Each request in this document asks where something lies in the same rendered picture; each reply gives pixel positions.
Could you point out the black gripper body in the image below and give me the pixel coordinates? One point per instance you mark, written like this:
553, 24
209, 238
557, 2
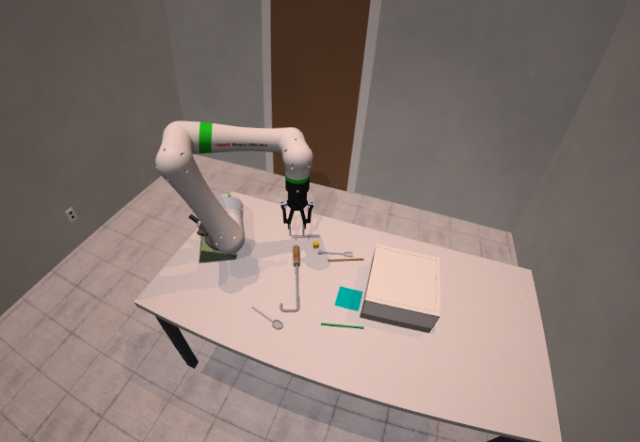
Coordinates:
297, 200

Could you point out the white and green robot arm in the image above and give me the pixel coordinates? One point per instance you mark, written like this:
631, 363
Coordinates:
177, 166

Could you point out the teal square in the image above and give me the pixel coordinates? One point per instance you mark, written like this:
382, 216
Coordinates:
348, 298

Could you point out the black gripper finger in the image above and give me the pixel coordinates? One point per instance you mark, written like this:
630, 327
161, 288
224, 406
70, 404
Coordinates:
288, 221
305, 221

